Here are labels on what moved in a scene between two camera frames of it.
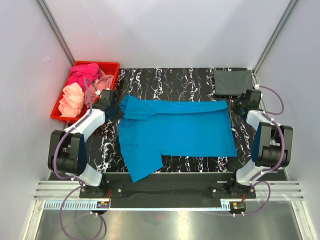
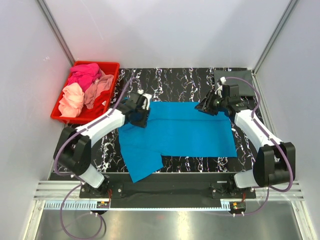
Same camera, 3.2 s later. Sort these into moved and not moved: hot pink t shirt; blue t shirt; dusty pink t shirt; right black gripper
Moved: right black gripper
Not moved: hot pink t shirt; dusty pink t shirt; blue t shirt
